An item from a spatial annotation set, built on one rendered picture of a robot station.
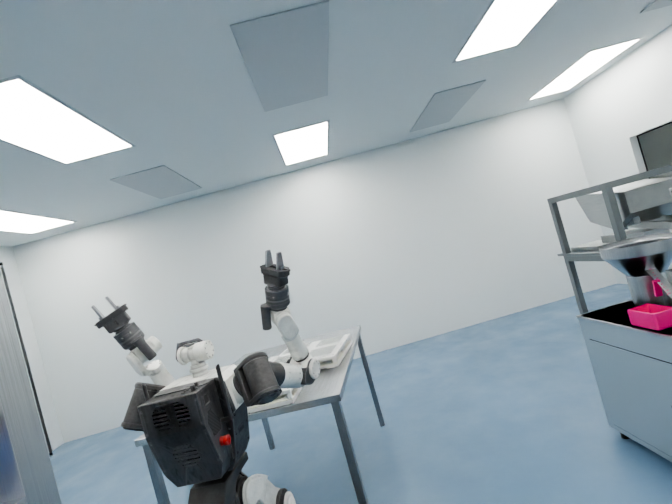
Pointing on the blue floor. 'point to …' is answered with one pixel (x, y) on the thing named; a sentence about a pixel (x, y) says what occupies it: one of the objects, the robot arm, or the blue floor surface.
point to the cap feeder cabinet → (632, 375)
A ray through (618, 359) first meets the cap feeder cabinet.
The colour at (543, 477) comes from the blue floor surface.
